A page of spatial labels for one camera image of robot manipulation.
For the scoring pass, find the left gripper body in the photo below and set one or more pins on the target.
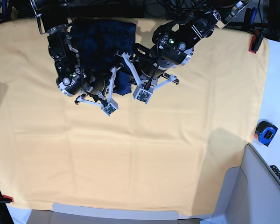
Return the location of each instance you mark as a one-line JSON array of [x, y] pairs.
[[151, 62]]

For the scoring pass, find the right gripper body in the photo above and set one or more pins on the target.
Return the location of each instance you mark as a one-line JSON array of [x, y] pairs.
[[99, 88]]

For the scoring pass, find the blue long-sleeve T-shirt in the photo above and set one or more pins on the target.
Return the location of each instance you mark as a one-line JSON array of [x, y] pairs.
[[99, 41]]

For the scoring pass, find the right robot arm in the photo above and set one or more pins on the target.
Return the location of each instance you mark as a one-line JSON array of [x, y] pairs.
[[72, 80]]

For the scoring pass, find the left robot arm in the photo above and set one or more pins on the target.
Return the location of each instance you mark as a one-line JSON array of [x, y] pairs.
[[174, 41]]

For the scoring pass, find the yellow table cloth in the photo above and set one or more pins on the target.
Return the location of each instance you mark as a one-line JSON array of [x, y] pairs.
[[170, 154]]

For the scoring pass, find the red clamp top right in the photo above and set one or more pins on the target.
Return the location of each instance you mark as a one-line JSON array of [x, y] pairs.
[[256, 40]]

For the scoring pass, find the red clamp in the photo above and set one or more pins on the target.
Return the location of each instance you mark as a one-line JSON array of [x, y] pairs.
[[6, 199], [256, 40]]

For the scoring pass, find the white cardboard box bottom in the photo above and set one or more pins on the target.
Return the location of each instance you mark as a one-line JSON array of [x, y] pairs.
[[69, 214]]

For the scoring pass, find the white cardboard box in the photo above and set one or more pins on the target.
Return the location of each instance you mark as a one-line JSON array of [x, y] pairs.
[[69, 214], [250, 194]]

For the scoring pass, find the blue black tape measure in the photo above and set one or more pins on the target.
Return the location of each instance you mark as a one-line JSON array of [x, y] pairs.
[[265, 132]]

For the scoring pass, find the red clamp bottom left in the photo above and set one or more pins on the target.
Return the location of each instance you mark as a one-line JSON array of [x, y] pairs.
[[6, 199]]

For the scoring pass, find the white cardboard box right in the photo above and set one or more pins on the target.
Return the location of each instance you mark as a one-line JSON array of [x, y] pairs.
[[250, 194]]

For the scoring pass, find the black perforated object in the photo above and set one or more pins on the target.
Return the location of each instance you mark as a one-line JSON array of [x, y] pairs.
[[275, 170]]

